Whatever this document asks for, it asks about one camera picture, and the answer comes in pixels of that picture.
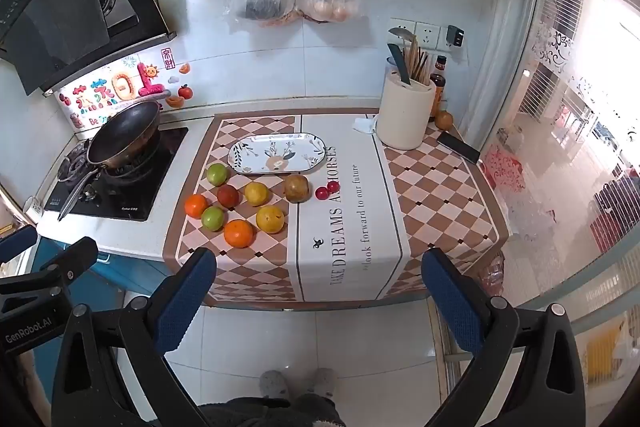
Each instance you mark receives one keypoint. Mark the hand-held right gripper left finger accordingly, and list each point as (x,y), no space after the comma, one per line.
(187,292)

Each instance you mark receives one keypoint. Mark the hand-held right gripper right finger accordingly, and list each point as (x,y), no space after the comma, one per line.
(450,302)

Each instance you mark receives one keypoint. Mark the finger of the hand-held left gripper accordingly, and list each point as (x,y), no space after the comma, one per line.
(17,241)
(70,259)

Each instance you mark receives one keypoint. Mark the green apple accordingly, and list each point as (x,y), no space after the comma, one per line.
(217,174)
(212,218)

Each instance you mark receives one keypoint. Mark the dark red apple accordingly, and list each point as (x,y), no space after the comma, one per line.
(228,196)

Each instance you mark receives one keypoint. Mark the large spotted yellow citrus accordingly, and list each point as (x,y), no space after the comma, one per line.
(270,219)

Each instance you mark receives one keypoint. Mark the small yellow citrus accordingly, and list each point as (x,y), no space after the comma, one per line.
(256,194)

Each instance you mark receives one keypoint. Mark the brown pear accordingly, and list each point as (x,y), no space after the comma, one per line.
(296,188)

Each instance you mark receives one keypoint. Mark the floral oval plate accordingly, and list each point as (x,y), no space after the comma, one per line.
(275,154)

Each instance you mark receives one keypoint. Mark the black gas stove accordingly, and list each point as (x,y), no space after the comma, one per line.
(145,177)

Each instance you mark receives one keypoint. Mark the brown checkered table mat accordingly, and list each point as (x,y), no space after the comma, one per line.
(430,187)

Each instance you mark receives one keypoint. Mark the grey slipper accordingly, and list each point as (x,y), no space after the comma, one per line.
(320,382)
(274,384)

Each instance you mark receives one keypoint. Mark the black frying pan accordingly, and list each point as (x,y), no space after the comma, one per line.
(125,134)

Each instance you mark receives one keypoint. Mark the red patterned glass sticker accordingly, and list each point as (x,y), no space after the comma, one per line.
(504,167)

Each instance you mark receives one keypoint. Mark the person's dark trouser legs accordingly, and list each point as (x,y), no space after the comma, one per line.
(270,414)

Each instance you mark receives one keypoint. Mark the black smartphone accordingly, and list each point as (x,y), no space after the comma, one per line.
(458,147)

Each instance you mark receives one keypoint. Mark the small orange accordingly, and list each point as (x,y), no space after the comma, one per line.
(443,120)

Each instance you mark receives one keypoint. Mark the cream utensil holder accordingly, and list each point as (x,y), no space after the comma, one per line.
(404,117)

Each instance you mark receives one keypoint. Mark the crumpled white tissue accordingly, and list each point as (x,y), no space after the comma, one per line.
(364,125)

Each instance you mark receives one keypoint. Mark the glass sliding door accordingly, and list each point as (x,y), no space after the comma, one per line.
(575,132)

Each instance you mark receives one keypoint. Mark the dark sauce bottle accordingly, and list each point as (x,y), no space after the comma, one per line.
(438,87)

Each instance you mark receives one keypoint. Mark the black range hood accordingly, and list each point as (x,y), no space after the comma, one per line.
(55,7)

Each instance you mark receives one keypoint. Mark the bundle of wooden chopsticks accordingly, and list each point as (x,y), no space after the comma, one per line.
(417,64)

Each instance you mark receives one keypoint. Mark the metal can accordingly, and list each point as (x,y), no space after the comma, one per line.
(390,67)

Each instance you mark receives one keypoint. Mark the black plug-in charger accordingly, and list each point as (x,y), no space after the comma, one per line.
(455,36)

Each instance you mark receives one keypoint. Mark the metal ladle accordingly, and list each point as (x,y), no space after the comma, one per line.
(400,33)

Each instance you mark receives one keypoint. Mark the colourful wall stickers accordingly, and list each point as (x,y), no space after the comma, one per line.
(120,89)

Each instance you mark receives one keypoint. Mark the white wall socket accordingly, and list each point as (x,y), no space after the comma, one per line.
(402,24)
(428,35)

